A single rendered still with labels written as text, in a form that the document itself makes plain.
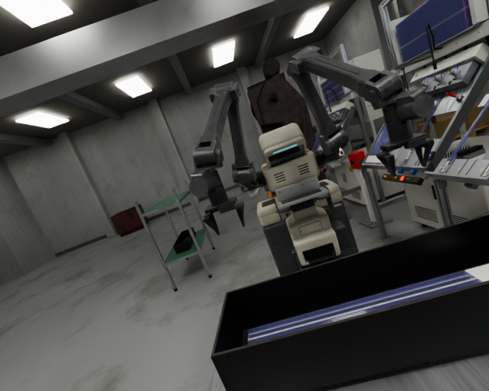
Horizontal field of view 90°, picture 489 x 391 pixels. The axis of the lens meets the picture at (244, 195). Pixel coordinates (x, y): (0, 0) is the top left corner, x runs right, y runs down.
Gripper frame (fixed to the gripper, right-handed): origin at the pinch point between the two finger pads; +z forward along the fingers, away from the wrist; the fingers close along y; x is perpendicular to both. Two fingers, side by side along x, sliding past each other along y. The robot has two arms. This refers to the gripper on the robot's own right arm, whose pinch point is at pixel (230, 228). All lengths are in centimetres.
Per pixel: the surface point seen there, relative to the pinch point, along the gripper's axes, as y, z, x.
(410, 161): 106, 25, 92
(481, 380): 36, 16, -47
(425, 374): 30, 16, -45
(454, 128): 126, 10, 78
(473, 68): 148, -18, 87
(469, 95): 139, -4, 81
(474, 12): 149, -46, 82
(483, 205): 136, 64, 81
